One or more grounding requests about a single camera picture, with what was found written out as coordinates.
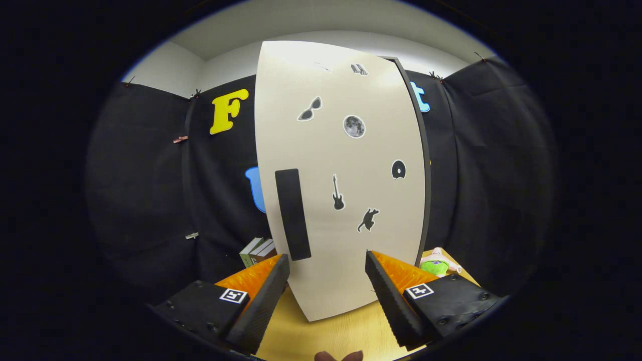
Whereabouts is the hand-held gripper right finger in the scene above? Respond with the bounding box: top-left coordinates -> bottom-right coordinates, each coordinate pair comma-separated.
365,250 -> 505,351

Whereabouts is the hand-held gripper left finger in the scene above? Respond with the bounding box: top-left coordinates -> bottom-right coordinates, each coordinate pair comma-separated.
150,254 -> 291,355

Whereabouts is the beige cabinet door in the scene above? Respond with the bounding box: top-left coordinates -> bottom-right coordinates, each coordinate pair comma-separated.
254,40 -> 427,322

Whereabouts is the black door handle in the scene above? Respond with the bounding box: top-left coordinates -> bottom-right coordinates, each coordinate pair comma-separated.
275,168 -> 312,261

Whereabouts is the green book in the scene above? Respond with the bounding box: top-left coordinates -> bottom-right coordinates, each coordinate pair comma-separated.
240,237 -> 265,267

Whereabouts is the green and pink plush toy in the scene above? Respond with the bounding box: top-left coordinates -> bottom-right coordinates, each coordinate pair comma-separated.
420,247 -> 462,278

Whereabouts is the grey cabinet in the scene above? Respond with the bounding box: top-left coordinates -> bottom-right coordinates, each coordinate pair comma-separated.
381,56 -> 432,267

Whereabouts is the black backdrop cloth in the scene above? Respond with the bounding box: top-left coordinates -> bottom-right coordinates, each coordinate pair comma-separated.
85,55 -> 560,306

